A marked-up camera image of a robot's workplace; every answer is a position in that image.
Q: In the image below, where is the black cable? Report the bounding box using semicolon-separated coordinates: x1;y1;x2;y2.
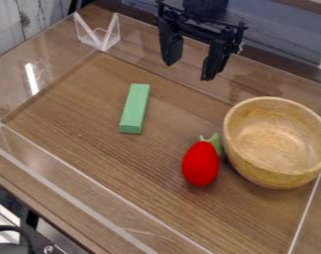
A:
0;224;36;254

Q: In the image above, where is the green rectangular block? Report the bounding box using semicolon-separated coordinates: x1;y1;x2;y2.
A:
120;83;150;134

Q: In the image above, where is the black table leg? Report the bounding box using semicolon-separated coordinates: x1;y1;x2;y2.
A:
26;210;40;229

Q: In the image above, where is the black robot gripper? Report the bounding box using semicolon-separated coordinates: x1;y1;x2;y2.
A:
157;0;248;81

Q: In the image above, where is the clear acrylic table barrier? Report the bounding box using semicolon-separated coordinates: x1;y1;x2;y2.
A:
0;7;321;254

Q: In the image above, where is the red plush strawberry toy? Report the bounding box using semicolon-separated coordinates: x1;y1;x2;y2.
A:
182;133;222;187

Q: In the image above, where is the light wooden bowl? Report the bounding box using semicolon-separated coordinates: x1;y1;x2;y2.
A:
224;96;321;190

